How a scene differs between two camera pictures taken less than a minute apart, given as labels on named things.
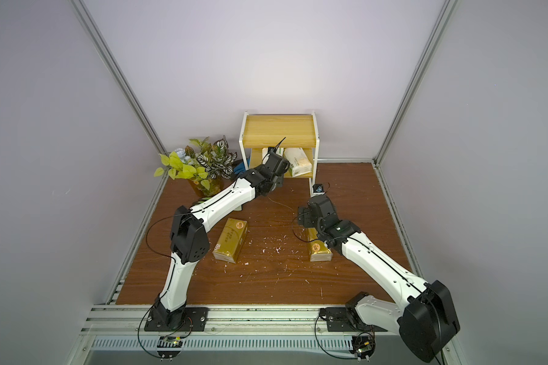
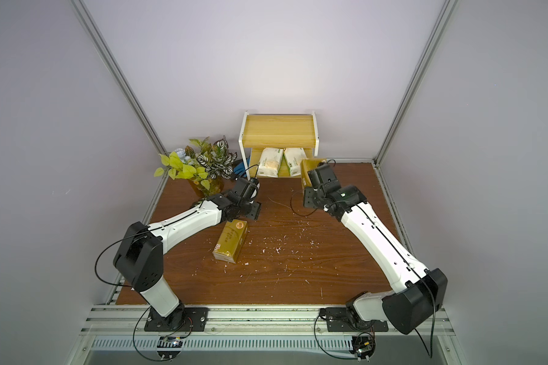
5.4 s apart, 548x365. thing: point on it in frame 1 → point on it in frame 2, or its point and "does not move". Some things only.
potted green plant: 204,162 does not move
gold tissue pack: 230,239 does not move
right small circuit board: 363,346 does not move
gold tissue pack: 318,250 → 307,165
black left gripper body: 278,182 → 251,210
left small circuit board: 169,347 does not move
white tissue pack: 299,163 does not move
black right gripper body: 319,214 → 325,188
